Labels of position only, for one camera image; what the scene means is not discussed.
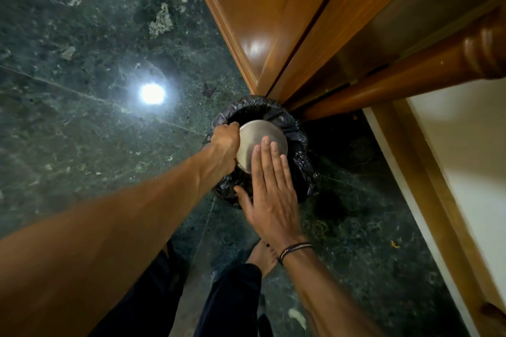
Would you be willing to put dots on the turned wooden post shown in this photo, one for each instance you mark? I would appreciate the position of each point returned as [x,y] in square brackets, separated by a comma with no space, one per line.
[399,76]

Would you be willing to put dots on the round steel plate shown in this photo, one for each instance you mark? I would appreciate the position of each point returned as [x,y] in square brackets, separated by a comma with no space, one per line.
[263,143]

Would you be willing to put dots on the person's left hand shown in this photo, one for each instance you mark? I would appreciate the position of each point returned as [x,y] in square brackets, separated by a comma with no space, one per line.
[221,147]

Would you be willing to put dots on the person's right forearm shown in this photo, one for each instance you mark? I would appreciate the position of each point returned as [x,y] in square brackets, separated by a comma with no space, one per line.
[328,293]

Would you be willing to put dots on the black trash bag bin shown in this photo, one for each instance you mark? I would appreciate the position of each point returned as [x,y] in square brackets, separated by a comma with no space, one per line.
[294,151]

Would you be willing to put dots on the person's left forearm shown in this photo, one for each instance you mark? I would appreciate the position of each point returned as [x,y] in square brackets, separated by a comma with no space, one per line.
[99,246]

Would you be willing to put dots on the person's right thumb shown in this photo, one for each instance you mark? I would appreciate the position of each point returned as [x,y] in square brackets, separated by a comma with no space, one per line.
[244,198]

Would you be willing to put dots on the wooden door frame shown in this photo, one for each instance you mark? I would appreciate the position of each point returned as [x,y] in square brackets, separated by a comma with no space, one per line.
[435,210]

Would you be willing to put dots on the person's left fingers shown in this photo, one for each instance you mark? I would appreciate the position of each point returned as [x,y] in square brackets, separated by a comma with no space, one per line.
[233,131]

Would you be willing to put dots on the person's right little finger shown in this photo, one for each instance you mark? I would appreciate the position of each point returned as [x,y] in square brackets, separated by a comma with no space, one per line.
[289,177]

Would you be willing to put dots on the person's bare foot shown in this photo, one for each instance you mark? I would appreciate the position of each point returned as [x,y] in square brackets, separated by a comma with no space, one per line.
[263,255]

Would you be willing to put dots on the wooden door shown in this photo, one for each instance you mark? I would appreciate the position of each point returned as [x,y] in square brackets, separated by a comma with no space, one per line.
[253,13]

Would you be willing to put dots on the person's right hand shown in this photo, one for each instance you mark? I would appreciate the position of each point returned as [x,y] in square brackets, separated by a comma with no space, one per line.
[270,202]

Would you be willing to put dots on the person's right middle finger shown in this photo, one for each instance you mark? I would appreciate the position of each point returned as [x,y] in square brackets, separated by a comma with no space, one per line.
[268,163]

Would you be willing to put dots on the person's dark trousers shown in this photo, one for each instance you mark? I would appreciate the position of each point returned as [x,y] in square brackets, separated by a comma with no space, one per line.
[197,301]

